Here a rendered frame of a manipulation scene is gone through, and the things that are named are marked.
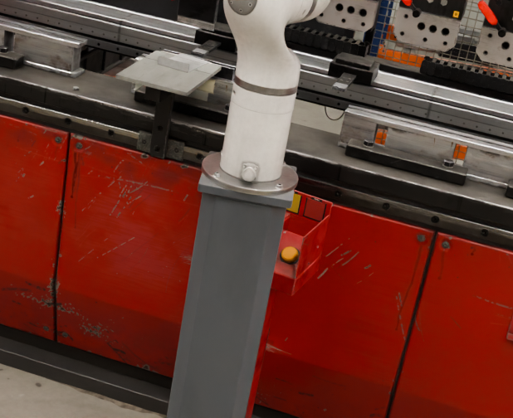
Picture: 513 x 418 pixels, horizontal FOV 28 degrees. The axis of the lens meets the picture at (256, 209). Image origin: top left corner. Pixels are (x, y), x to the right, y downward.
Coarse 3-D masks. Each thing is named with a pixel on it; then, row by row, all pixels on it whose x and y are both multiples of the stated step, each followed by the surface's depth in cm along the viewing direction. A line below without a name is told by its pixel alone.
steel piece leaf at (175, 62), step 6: (162, 60) 257; (168, 60) 257; (174, 60) 263; (180, 60) 264; (186, 60) 265; (168, 66) 257; (174, 66) 257; (180, 66) 256; (186, 66) 255; (192, 66) 260; (198, 66) 261; (186, 72) 256
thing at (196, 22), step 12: (180, 0) 263; (192, 0) 262; (204, 0) 261; (216, 0) 260; (180, 12) 264; (192, 12) 263; (204, 12) 262; (216, 12) 262; (192, 24) 265; (204, 24) 265
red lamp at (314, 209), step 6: (306, 204) 241; (312, 204) 240; (318, 204) 239; (324, 204) 239; (306, 210) 241; (312, 210) 241; (318, 210) 240; (324, 210) 239; (312, 216) 241; (318, 216) 240
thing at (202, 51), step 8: (216, 24) 289; (224, 24) 291; (200, 32) 285; (208, 32) 285; (216, 32) 285; (224, 32) 284; (200, 40) 286; (208, 40) 284; (216, 40) 284; (224, 40) 284; (232, 40) 283; (200, 48) 276; (208, 48) 277; (224, 48) 285; (232, 48) 284
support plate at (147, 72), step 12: (144, 60) 260; (120, 72) 247; (132, 72) 249; (144, 72) 250; (156, 72) 252; (168, 72) 254; (180, 72) 255; (192, 72) 257; (216, 72) 262; (144, 84) 244; (156, 84) 244; (168, 84) 245; (180, 84) 247; (192, 84) 248
